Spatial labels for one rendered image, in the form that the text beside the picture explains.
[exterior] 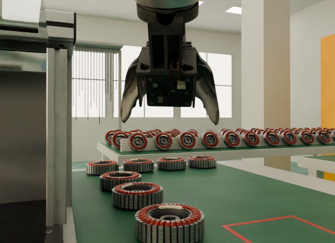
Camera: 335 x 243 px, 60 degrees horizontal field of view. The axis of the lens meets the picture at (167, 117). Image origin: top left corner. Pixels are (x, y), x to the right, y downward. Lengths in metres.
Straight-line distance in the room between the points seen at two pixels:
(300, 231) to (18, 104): 0.58
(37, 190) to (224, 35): 7.85
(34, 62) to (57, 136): 0.12
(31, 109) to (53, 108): 0.17
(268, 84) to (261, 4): 1.08
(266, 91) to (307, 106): 2.76
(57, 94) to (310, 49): 6.54
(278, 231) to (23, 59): 0.50
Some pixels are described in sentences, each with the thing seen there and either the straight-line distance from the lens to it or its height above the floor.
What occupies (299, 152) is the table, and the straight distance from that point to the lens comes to 2.14.
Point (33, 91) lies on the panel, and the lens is 0.66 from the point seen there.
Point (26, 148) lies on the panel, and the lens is 0.66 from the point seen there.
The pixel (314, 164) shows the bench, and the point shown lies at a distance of 1.56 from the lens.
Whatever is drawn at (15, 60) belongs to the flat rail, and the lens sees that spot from 0.51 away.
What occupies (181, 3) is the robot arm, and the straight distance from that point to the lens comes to 0.32.
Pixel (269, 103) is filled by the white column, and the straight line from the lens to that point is 4.11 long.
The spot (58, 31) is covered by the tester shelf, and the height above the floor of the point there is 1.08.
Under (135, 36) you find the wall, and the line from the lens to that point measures 7.30.
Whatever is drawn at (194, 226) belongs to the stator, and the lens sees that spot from 0.46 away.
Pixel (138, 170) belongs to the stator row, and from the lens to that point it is 1.02.
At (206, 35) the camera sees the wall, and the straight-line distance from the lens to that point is 8.02.
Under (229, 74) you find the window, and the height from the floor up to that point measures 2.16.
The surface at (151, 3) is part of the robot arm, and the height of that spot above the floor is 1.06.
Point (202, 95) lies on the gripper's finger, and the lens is 0.41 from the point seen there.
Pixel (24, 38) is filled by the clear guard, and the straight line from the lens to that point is 0.51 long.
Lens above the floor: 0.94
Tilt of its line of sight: level
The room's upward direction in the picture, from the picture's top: straight up
